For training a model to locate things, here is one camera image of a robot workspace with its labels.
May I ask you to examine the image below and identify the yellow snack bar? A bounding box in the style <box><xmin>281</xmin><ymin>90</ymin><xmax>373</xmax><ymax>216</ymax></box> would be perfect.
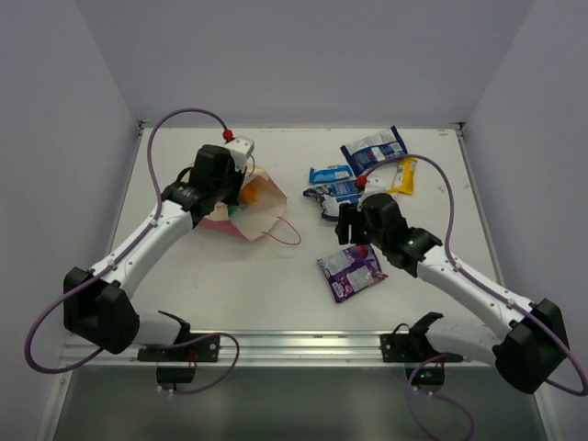
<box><xmin>387</xmin><ymin>158</ymin><xmax>418</xmax><ymax>196</ymax></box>

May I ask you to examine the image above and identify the dark blue chips bag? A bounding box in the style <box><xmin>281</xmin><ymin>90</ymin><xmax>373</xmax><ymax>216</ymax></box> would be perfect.
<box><xmin>302</xmin><ymin>180</ymin><xmax>363</xmax><ymax>221</ymax></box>

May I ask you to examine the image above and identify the pink and cream paper bag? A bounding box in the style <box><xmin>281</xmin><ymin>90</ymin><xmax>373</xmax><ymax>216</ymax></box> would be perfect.
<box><xmin>198</xmin><ymin>159</ymin><xmax>302</xmax><ymax>246</ymax></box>

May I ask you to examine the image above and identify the purple blue snack packet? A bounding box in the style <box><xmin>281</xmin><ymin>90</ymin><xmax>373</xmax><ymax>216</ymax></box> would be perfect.
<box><xmin>317</xmin><ymin>244</ymin><xmax>388</xmax><ymax>304</ymax></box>

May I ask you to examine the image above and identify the light blue snack packet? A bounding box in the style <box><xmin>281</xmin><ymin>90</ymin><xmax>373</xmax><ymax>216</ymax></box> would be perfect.
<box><xmin>309</xmin><ymin>165</ymin><xmax>354</xmax><ymax>185</ymax></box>

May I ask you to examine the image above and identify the blue sweet chilli crisps bag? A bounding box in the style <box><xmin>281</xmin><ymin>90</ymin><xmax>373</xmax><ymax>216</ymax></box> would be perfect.
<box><xmin>340</xmin><ymin>126</ymin><xmax>408</xmax><ymax>176</ymax></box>

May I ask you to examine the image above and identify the teal mint candy packet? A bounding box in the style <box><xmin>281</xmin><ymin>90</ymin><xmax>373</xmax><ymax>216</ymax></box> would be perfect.
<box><xmin>227</xmin><ymin>204</ymin><xmax>250</xmax><ymax>221</ymax></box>

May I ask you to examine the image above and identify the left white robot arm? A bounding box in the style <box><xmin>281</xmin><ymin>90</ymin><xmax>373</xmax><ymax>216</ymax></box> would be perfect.
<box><xmin>63</xmin><ymin>137</ymin><xmax>254</xmax><ymax>361</ymax></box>

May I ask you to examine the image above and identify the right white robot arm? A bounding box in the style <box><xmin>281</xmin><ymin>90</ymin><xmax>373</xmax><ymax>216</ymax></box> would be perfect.
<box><xmin>335</xmin><ymin>193</ymin><xmax>569</xmax><ymax>394</ymax></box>

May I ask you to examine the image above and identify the orange snack packet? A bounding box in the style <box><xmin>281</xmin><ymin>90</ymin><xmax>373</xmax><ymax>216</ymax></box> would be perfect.
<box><xmin>239</xmin><ymin>182</ymin><xmax>257</xmax><ymax>205</ymax></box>

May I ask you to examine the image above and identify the right black controller box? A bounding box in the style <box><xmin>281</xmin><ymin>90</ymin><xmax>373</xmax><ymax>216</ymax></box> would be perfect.
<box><xmin>405</xmin><ymin>363</ymin><xmax>446</xmax><ymax>388</ymax></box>

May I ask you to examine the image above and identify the black controller box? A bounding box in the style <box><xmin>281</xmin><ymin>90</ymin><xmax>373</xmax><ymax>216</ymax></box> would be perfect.
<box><xmin>155</xmin><ymin>367</ymin><xmax>196</xmax><ymax>389</ymax></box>
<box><xmin>405</xmin><ymin>363</ymin><xmax>446</xmax><ymax>388</ymax></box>

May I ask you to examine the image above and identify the left black controller box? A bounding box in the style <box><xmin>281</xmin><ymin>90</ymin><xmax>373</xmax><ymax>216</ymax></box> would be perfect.
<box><xmin>155</xmin><ymin>367</ymin><xmax>196</xmax><ymax>389</ymax></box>

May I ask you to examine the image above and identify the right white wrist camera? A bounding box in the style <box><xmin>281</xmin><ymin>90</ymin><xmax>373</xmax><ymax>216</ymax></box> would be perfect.
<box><xmin>356</xmin><ymin>175</ymin><xmax>387</xmax><ymax>201</ymax></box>

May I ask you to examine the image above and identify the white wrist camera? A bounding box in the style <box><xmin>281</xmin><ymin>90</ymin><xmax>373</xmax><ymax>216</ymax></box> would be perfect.
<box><xmin>356</xmin><ymin>175</ymin><xmax>387</xmax><ymax>201</ymax></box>
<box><xmin>224</xmin><ymin>136</ymin><xmax>254</xmax><ymax>174</ymax></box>

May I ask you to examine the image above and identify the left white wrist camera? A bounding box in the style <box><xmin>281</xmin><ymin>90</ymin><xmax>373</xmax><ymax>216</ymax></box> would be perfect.
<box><xmin>224</xmin><ymin>136</ymin><xmax>254</xmax><ymax>174</ymax></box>

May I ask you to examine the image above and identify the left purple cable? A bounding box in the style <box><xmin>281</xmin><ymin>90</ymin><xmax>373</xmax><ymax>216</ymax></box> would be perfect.
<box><xmin>23</xmin><ymin>107</ymin><xmax>243</xmax><ymax>396</ymax></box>

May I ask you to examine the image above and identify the purple cable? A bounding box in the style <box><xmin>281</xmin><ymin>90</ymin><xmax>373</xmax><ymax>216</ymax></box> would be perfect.
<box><xmin>357</xmin><ymin>153</ymin><xmax>588</xmax><ymax>441</ymax></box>
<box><xmin>23</xmin><ymin>107</ymin><xmax>243</xmax><ymax>396</ymax></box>

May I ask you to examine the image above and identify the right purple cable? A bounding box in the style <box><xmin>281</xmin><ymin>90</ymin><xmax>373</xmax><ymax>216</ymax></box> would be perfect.
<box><xmin>357</xmin><ymin>153</ymin><xmax>588</xmax><ymax>441</ymax></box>

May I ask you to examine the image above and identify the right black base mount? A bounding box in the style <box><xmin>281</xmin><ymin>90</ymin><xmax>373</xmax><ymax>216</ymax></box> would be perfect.
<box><xmin>378</xmin><ymin>311</ymin><xmax>444</xmax><ymax>363</ymax></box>

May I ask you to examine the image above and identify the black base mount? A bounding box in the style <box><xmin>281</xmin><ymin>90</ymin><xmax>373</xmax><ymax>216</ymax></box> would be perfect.
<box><xmin>378</xmin><ymin>311</ymin><xmax>444</xmax><ymax>363</ymax></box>
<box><xmin>132</xmin><ymin>311</ymin><xmax>221</xmax><ymax>363</ymax></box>

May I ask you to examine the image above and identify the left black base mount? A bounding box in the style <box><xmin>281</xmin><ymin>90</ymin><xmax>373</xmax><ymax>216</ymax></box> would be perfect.
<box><xmin>132</xmin><ymin>311</ymin><xmax>221</xmax><ymax>363</ymax></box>

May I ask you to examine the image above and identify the aluminium front rail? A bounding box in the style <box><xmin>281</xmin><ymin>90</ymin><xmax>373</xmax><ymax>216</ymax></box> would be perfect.
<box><xmin>87</xmin><ymin>322</ymin><xmax>502</xmax><ymax>368</ymax></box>

